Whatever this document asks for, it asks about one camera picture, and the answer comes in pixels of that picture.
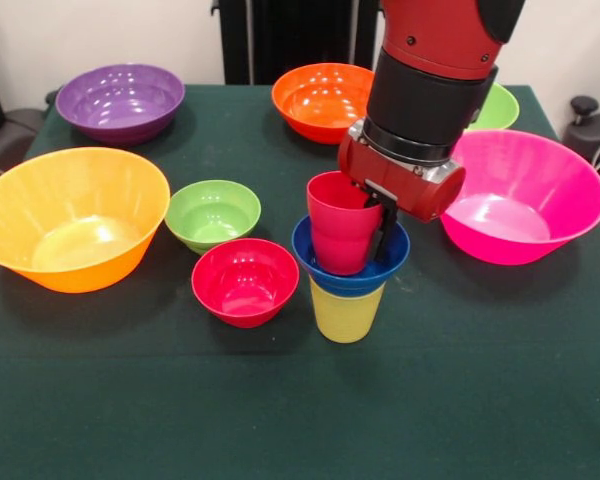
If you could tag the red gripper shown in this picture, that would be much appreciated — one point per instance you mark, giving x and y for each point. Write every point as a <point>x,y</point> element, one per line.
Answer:
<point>410,187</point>

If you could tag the red cup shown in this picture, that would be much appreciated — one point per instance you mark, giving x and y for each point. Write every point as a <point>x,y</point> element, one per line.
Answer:
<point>342,225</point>

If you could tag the small blue bowl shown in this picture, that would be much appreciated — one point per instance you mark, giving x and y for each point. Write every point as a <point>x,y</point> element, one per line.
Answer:
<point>305,250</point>

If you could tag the yellow translucent cup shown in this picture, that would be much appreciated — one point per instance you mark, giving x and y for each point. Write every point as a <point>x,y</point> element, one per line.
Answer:
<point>347,315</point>

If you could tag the orange bowl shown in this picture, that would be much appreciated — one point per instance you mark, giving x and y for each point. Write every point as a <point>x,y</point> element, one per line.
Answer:
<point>315,105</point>

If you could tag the small red bowl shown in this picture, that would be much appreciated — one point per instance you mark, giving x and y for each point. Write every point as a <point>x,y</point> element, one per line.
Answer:
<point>245,282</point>

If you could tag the large pink bowl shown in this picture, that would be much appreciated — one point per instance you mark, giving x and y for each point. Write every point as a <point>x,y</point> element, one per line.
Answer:
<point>530,200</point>

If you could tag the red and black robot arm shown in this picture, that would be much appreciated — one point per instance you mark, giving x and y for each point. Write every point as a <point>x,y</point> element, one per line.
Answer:
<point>430,75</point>

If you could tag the large light green bowl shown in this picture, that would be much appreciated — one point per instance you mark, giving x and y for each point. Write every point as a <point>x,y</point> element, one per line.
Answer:
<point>500,107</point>

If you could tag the small green bowl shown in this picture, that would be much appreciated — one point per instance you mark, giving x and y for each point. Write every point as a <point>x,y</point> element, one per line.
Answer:
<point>212,215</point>

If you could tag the dark green tablecloth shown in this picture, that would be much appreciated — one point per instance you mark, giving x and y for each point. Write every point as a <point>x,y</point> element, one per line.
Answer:
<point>300,400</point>

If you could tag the black round base with knob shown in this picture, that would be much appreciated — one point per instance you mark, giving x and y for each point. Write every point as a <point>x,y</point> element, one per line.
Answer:
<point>595,135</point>

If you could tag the purple bowl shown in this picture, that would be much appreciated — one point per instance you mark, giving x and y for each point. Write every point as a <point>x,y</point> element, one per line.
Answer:
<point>120,100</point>

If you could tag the large yellow-orange bowl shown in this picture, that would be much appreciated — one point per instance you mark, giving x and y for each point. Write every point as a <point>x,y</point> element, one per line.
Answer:
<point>75,215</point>

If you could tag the small black knob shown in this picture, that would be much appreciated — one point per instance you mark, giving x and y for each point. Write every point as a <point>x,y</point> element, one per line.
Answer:
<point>51,97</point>

